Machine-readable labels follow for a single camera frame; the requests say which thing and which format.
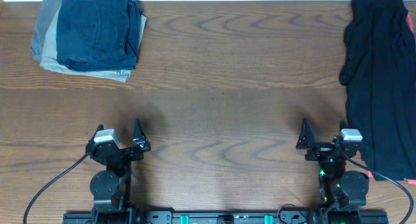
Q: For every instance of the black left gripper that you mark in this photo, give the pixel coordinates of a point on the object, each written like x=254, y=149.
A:
x=121, y=150

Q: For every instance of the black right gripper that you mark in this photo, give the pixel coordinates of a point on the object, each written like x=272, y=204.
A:
x=324, y=149

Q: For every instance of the black t-shirt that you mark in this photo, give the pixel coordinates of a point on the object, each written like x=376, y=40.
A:
x=356, y=74

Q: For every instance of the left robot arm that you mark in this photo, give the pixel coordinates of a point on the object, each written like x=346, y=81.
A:
x=111, y=187

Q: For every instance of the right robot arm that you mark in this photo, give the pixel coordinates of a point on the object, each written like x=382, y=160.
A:
x=343, y=192

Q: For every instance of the red t-shirt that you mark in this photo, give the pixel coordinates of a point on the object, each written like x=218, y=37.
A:
x=410, y=22

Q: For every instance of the folded beige garment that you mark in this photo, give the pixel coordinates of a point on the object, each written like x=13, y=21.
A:
x=49, y=57

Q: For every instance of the folded navy blue garment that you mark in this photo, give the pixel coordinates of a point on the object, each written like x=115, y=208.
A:
x=98, y=35

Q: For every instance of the folded grey garment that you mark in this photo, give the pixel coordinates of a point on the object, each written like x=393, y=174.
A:
x=44, y=19

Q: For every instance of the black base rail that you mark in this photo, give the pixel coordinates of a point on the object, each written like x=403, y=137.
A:
x=283, y=216

